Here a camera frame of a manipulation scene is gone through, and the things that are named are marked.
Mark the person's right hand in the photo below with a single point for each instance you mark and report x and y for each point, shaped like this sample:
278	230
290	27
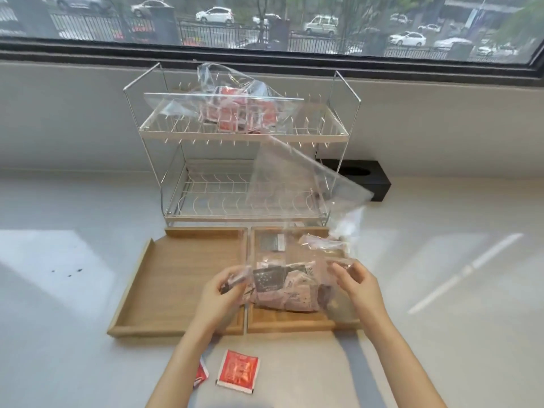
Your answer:
365	293

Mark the person's left hand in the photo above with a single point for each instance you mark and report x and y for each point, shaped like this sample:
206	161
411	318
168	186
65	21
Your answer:
214	301

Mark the person's left fingers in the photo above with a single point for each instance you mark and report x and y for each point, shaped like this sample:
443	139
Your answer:
231	274

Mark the person's right thumb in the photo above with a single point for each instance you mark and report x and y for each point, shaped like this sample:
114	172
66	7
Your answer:
343	281

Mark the large clear plastic bag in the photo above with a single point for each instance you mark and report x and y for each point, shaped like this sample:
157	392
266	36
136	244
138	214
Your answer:
306	182

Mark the person's right forearm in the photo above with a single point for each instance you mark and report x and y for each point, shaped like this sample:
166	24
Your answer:
403	365

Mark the person's left forearm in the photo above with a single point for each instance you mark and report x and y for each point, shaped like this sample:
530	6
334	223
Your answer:
182	369

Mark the small clear packet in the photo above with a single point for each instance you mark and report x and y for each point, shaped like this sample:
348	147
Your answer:
318	243

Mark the pile of pink black sachets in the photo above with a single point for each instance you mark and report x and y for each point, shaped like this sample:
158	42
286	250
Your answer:
297	291

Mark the grey sachet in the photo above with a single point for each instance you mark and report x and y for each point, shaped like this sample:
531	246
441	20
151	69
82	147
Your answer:
272	243

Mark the wooden tray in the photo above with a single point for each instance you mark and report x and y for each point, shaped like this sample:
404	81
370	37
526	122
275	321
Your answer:
289	322
178	276

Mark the red sauce sachet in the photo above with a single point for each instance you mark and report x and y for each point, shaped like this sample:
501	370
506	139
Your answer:
201	373
238	371

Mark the black tissue box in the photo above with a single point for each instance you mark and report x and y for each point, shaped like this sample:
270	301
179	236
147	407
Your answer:
374	178

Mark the pile of red sachets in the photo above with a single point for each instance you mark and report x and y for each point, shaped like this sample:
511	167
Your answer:
231	112

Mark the crumpled clear plastic bag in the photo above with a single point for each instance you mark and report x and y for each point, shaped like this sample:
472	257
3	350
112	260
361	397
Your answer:
238	80

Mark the black metal fence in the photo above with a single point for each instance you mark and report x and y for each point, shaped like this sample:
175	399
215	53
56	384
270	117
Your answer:
212	36

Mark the cars outside window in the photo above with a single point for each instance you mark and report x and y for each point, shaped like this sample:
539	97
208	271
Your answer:
214	14

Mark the dark window frame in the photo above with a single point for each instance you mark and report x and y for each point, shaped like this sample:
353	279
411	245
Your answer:
127	53

